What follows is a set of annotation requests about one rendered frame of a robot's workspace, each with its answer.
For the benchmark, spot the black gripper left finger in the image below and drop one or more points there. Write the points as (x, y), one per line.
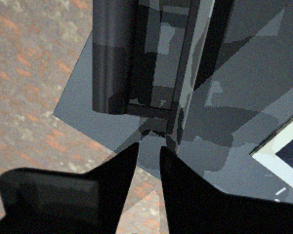
(97, 196)

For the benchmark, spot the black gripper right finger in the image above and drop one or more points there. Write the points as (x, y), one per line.
(195, 206)

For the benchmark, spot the beige square tile with cream border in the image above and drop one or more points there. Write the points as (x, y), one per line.
(276, 153)

